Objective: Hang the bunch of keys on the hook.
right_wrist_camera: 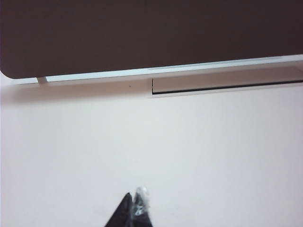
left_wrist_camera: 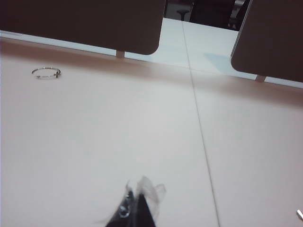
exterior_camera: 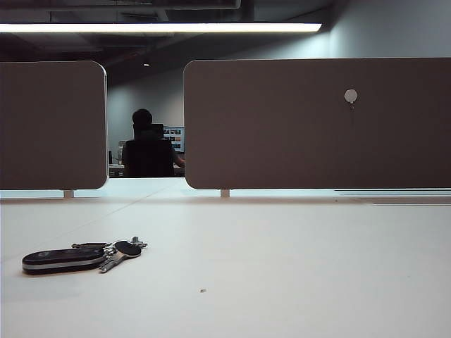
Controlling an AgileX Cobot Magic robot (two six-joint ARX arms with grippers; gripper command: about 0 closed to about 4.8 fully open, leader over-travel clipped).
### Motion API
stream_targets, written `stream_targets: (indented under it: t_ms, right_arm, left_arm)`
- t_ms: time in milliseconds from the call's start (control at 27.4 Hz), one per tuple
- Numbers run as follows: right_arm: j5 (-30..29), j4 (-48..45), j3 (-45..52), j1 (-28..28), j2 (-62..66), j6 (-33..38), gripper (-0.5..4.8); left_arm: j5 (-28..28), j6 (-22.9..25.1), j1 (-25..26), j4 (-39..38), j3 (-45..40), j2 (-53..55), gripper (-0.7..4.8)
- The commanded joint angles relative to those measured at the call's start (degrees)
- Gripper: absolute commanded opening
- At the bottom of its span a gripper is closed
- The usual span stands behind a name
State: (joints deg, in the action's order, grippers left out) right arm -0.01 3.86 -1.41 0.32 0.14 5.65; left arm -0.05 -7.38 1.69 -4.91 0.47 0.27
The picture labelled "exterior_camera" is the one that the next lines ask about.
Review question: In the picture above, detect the bunch of keys with black fob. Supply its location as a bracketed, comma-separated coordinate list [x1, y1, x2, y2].
[21, 235, 149, 276]

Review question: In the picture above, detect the computer monitor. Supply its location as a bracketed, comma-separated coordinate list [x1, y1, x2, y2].
[163, 126, 185, 154]

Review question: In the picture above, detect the right grey desk partition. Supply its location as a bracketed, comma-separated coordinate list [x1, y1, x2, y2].
[183, 57, 451, 191]

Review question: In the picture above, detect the grey desk partition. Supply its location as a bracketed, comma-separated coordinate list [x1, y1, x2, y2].
[183, 57, 451, 191]
[0, 60, 108, 192]

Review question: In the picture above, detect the black mesh office chair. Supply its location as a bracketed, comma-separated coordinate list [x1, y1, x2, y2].
[124, 123, 176, 178]

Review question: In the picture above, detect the seated person in dark clothes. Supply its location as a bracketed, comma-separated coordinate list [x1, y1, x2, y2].
[121, 108, 186, 178]

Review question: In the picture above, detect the long ceiling light strip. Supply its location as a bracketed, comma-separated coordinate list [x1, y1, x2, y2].
[0, 23, 323, 34]

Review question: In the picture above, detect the left grey desk partition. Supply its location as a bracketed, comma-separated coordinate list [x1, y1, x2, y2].
[0, 60, 108, 192]

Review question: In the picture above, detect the white adhesive wall hook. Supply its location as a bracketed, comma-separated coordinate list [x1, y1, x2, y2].
[344, 89, 359, 111]

